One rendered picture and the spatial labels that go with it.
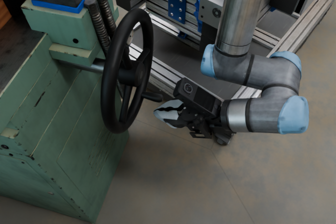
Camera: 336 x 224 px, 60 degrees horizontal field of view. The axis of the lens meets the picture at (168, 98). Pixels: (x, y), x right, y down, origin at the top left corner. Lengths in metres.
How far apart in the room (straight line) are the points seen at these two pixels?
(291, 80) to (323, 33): 1.57
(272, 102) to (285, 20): 1.28
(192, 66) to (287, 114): 0.95
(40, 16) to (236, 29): 0.39
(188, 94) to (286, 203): 0.95
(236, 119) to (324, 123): 1.14
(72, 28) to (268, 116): 0.43
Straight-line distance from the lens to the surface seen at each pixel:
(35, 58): 0.67
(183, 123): 0.68
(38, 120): 0.72
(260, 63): 0.67
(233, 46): 0.62
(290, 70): 0.67
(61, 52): 0.68
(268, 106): 0.61
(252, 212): 1.42
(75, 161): 0.97
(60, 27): 0.65
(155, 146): 1.47
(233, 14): 0.59
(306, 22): 1.86
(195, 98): 0.64
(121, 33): 0.56
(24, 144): 0.71
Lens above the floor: 1.33
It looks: 55 degrees down
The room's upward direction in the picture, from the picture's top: straight up
